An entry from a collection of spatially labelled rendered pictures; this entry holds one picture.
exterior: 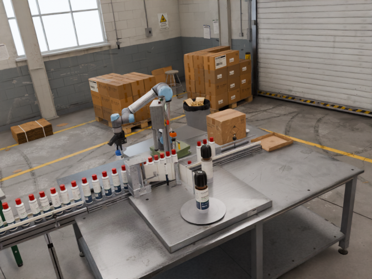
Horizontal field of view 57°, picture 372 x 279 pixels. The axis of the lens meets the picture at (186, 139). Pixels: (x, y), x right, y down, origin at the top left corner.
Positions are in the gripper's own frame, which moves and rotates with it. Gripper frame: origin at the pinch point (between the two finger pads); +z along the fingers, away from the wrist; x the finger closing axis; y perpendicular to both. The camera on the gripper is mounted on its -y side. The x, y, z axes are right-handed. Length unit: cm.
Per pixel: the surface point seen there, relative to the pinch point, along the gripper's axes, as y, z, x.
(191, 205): 1, 11, -95
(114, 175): -26.4, -4.5, -40.9
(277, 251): 66, 78, -119
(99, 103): 145, 56, 349
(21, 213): -91, 1, -30
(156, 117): 15, -38, -44
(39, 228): -85, 15, -34
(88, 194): -48, 3, -37
